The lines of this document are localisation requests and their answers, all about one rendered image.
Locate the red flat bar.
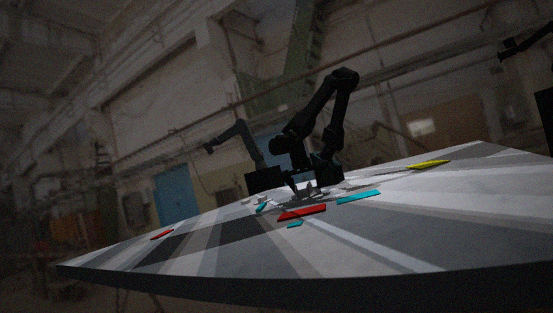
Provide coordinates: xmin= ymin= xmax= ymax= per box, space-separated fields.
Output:
xmin=150 ymin=229 xmax=174 ymax=241

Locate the cyan long thin bar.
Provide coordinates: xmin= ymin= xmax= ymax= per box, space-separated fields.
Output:
xmin=255 ymin=202 xmax=267 ymax=213

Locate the cyan rectangular plate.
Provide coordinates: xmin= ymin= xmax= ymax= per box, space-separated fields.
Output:
xmin=336 ymin=189 xmax=381 ymax=205

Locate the teal flat bar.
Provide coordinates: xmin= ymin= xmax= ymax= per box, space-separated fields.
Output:
xmin=287 ymin=221 xmax=303 ymax=228

